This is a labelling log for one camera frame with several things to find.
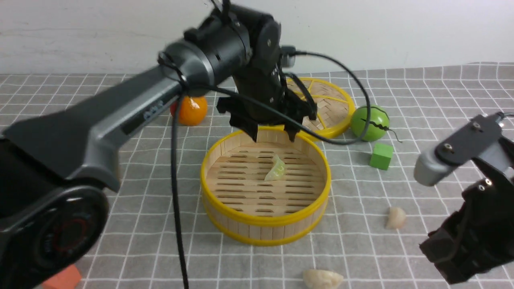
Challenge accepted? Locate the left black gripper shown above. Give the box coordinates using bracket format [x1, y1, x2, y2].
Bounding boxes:
[216, 48, 317, 142]

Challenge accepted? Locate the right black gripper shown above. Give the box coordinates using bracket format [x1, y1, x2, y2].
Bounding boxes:
[419, 189, 514, 285]

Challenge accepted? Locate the pale green dumpling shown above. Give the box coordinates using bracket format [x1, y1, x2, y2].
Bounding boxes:
[264, 155, 286, 181]

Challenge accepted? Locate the white dumpling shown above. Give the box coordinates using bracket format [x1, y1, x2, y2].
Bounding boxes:
[302, 269, 345, 289]
[385, 207, 406, 229]

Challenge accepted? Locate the white dumpling front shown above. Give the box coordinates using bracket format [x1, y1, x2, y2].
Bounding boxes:
[302, 269, 345, 289]

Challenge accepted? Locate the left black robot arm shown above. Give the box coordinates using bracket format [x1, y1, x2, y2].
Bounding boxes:
[0, 0, 316, 289]

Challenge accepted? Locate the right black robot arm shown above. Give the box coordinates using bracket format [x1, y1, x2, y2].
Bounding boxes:
[414, 112, 514, 285]

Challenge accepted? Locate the bamboo steamer tray yellow rim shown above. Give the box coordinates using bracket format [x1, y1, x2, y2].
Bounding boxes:
[200, 128, 332, 246]

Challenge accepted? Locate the bamboo steamer lid yellow rim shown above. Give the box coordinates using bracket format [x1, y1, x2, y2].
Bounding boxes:
[300, 77, 356, 139]

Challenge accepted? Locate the orange red toy pear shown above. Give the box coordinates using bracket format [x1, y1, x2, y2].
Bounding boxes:
[177, 96, 208, 126]

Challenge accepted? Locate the grey checked tablecloth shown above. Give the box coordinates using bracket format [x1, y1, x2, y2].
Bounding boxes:
[0, 62, 514, 289]

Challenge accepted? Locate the green toy apple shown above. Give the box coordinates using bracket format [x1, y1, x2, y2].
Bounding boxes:
[350, 105, 403, 143]

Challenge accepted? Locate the green foam cube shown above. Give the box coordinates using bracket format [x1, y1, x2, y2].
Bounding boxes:
[369, 142, 394, 171]

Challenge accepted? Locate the orange foam cube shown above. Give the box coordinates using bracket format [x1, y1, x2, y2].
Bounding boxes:
[42, 265, 82, 289]

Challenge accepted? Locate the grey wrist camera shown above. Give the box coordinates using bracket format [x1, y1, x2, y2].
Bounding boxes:
[414, 112, 504, 187]

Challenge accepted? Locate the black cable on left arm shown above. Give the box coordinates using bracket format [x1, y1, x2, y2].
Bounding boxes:
[157, 50, 372, 289]

